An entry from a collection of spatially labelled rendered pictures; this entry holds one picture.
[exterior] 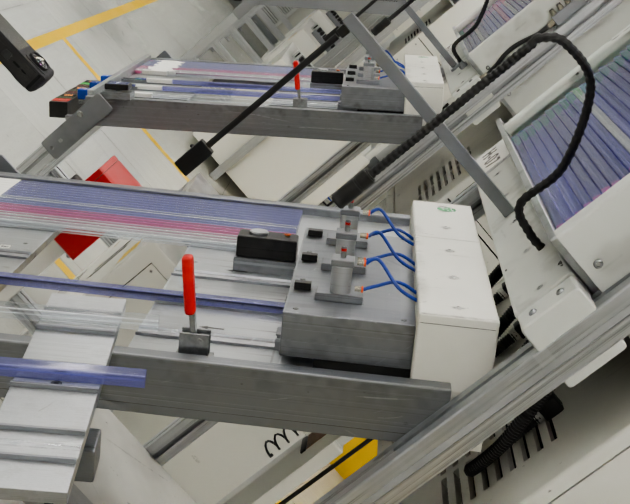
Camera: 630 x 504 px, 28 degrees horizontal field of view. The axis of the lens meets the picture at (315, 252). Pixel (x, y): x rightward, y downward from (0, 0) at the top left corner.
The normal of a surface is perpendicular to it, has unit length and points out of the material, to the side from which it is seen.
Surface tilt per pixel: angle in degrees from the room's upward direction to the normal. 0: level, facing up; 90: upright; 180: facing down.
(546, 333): 90
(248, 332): 44
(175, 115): 90
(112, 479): 0
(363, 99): 90
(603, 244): 90
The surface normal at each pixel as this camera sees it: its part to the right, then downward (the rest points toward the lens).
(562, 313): -0.06, 0.27
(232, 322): 0.09, -0.96
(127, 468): 0.76, -0.61
